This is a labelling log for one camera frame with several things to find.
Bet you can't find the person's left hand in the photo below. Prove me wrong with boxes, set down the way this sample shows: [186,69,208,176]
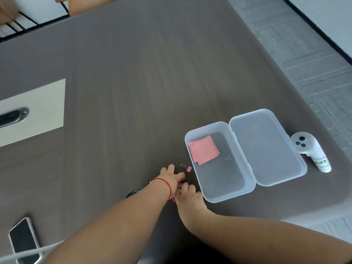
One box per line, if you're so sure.
[151,164,186,199]

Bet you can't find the person's right hand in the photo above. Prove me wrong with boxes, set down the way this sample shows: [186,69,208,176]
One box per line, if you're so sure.
[174,182,214,231]

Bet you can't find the person's left forearm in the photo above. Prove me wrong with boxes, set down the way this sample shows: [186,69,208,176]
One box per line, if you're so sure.
[41,180,173,264]

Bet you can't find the person's right forearm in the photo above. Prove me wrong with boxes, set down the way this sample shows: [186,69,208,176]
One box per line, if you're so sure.
[189,211,352,264]

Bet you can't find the pink paper notes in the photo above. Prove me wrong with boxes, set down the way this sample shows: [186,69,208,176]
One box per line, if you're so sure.
[188,135,220,166]

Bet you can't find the clear plastic box with lid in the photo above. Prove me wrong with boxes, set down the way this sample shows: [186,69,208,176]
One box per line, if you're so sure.
[184,108,308,204]

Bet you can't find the white handheld controller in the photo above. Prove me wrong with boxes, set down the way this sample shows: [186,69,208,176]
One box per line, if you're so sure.
[290,131,332,173]

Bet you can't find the black smartphone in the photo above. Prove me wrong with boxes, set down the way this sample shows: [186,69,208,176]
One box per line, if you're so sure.
[8,217,44,264]

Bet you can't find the red string bracelet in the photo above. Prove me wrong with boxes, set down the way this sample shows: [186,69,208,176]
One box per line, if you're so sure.
[150,177,176,203]

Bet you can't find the cream table cable panel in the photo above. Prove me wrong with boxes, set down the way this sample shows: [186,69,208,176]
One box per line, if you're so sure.
[0,78,66,148]

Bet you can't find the white cable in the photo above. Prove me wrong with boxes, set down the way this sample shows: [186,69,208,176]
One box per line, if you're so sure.
[0,240,66,262]

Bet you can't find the black panel handle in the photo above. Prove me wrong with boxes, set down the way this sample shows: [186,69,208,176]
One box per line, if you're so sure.
[0,107,30,129]

